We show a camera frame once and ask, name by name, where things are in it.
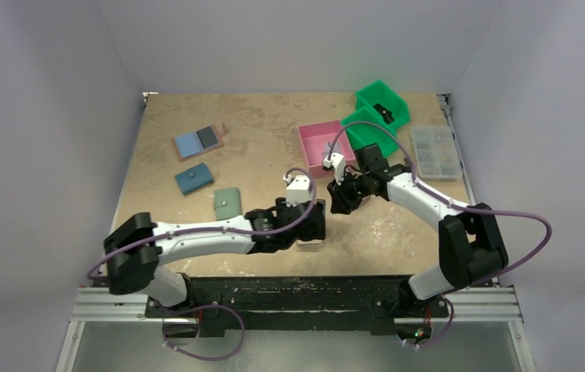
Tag beige card holder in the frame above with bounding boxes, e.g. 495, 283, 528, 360
296, 239, 324, 253

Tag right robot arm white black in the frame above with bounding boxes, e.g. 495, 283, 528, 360
322, 144, 508, 315

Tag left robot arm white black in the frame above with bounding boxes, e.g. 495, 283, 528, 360
103, 198, 326, 317

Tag cards in pink box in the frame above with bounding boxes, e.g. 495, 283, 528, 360
323, 143, 342, 156

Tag green card holder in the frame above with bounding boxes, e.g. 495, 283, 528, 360
214, 188, 243, 221

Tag blue card holder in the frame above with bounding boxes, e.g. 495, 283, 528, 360
174, 163, 214, 195

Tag open brown card holder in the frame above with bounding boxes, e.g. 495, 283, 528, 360
172, 123, 227, 162

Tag front green bin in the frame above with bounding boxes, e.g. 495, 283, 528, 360
340, 106, 399, 158

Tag green bin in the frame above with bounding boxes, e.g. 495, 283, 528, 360
340, 106, 399, 158
355, 80, 411, 131

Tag pink box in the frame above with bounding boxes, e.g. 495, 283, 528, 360
298, 120, 356, 179

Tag black object in bin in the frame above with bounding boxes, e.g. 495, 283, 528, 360
373, 103, 394, 124

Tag clear screw organizer box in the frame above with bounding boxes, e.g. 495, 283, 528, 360
411, 126, 463, 181

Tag rear green bin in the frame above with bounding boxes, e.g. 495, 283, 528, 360
355, 80, 411, 131

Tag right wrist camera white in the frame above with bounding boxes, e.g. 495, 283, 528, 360
322, 153, 347, 184

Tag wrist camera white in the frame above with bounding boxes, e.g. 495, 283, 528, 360
284, 174, 312, 207
322, 153, 347, 184

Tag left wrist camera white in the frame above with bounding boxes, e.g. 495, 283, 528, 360
284, 174, 312, 207

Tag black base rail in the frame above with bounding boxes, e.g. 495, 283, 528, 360
145, 275, 449, 337

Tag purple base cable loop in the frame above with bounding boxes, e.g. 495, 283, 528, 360
161, 301, 247, 361

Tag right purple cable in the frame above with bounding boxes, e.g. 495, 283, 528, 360
326, 121, 553, 350

